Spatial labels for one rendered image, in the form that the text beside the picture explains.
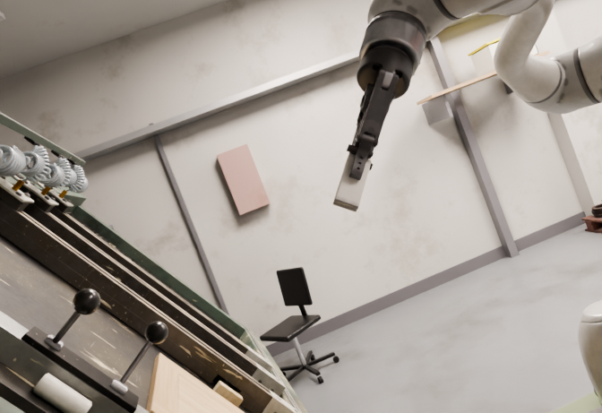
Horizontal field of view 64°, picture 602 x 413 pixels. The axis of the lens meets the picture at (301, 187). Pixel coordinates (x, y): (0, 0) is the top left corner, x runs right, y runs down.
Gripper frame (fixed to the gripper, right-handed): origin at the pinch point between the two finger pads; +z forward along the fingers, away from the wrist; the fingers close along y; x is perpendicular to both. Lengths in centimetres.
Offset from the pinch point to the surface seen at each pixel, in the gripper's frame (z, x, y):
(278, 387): 15, -7, 129
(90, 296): 20.5, 29.6, 19.9
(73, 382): 32, 29, 28
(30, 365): 31, 35, 27
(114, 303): 12, 45, 84
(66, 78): -196, 257, 335
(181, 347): 16, 25, 91
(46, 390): 34, 31, 25
